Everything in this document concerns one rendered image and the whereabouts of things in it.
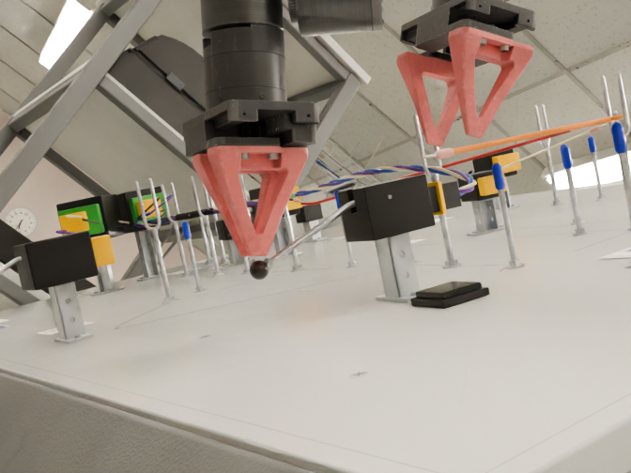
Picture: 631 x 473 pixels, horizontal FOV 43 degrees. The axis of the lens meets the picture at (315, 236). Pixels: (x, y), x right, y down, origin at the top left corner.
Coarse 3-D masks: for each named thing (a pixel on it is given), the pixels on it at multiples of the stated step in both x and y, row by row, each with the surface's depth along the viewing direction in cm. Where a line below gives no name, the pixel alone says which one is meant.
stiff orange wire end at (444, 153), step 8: (592, 120) 54; (600, 120) 55; (608, 120) 55; (560, 128) 53; (568, 128) 53; (576, 128) 54; (512, 136) 51; (520, 136) 51; (528, 136) 52; (536, 136) 52; (480, 144) 50; (488, 144) 50; (496, 144) 50; (504, 144) 51; (440, 152) 48; (448, 152) 48; (456, 152) 49; (464, 152) 49
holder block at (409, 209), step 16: (416, 176) 60; (352, 192) 61; (368, 192) 58; (384, 192) 59; (400, 192) 60; (416, 192) 60; (352, 208) 60; (368, 208) 58; (384, 208) 59; (400, 208) 59; (416, 208) 60; (432, 208) 61; (352, 224) 61; (368, 224) 59; (384, 224) 59; (400, 224) 59; (416, 224) 60; (432, 224) 61; (352, 240) 61; (368, 240) 59
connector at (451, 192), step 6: (432, 186) 62; (444, 186) 62; (450, 186) 62; (456, 186) 63; (432, 192) 62; (444, 192) 62; (450, 192) 62; (456, 192) 63; (432, 198) 62; (444, 198) 62; (450, 198) 62; (456, 198) 63; (432, 204) 62; (438, 204) 62; (450, 204) 62; (456, 204) 63; (438, 210) 62
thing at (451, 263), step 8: (416, 120) 72; (416, 128) 72; (424, 160) 72; (440, 160) 73; (424, 168) 72; (432, 176) 72; (440, 216) 72; (440, 224) 73; (448, 232) 73; (448, 240) 73; (448, 248) 73; (448, 256) 73; (448, 264) 73; (456, 264) 73
